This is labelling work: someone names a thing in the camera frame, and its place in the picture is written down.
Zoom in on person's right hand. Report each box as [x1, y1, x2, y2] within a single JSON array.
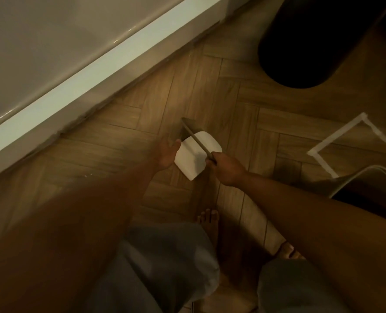
[[205, 151, 247, 188]]

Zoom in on person's left hand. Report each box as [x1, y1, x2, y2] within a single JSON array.
[[153, 138, 182, 172]]

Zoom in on beige lid with white flap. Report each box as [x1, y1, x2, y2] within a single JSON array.
[[174, 117, 223, 181]]

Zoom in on white tape square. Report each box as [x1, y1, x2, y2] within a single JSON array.
[[307, 112, 386, 179]]

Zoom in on beige dust bin body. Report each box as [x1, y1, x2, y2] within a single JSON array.
[[329, 165, 386, 225]]

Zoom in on person's left forearm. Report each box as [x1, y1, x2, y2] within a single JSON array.
[[0, 156, 167, 313]]

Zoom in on person's right forearm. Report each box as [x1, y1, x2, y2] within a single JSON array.
[[235, 172, 386, 313]]

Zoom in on person's left foot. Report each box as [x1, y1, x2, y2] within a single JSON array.
[[196, 209, 220, 248]]

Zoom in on person's foot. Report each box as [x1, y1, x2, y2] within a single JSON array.
[[196, 209, 220, 248], [276, 241, 306, 260]]

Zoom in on person's right foot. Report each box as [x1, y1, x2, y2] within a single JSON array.
[[276, 241, 306, 260]]

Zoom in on grey trousers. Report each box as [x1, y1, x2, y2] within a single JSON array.
[[82, 223, 354, 313]]

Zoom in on white cabinet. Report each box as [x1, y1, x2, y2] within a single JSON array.
[[0, 0, 256, 185]]

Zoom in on tall black cylindrical pedestal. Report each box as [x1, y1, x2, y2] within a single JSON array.
[[257, 0, 386, 89]]

